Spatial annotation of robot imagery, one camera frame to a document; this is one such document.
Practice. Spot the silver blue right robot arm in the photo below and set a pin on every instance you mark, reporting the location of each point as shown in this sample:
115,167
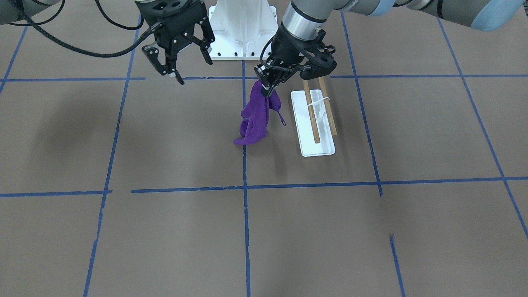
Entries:
15,11

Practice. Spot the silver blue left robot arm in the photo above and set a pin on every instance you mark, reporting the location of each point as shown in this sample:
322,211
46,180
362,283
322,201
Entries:
304,18

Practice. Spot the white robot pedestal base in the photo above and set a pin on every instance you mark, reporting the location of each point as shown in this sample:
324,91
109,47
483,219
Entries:
241,29

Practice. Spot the white wooden towel rack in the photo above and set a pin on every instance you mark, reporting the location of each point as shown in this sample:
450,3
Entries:
314,120

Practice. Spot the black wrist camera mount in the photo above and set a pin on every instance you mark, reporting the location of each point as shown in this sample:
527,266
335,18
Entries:
320,60

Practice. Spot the purple towel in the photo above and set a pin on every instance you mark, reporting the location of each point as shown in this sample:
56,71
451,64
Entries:
256,115

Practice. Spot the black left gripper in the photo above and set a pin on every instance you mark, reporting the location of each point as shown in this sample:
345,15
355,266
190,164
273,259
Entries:
285,50

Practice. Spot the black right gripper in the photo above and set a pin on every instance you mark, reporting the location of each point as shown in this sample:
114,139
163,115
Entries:
175,28

